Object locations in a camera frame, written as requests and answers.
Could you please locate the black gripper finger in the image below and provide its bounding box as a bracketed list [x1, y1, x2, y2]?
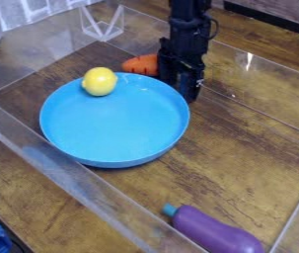
[158, 53, 176, 87]
[178, 65, 204, 103]

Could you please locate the yellow toy lemon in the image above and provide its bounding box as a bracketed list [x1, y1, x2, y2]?
[82, 67, 118, 97]

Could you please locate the purple toy eggplant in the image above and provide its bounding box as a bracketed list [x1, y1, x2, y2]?
[162, 204, 265, 253]

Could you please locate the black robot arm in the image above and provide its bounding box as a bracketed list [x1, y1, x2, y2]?
[156, 0, 211, 103]

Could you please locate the blue round tray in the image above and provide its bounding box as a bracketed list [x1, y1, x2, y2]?
[40, 72, 190, 168]

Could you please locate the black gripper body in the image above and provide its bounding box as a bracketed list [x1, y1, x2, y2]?
[158, 14, 211, 69]

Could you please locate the white patterned curtain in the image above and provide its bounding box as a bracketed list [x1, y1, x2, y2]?
[0, 0, 103, 40]

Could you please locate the clear acrylic enclosure wall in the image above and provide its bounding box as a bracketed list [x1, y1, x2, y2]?
[0, 0, 299, 253]

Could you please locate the clear acrylic corner bracket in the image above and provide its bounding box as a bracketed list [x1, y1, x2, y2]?
[79, 5, 124, 42]

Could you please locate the orange toy carrot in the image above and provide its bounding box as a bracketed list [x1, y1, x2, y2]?
[122, 53, 158, 76]

